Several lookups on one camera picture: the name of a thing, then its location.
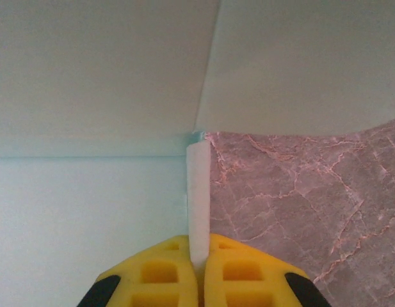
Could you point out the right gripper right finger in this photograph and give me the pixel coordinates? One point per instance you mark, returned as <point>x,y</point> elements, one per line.
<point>248,278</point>

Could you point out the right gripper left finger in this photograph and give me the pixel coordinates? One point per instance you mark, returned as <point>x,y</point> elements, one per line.
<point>146,278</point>

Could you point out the light green paper box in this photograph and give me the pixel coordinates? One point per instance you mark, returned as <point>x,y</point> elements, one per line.
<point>88,96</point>

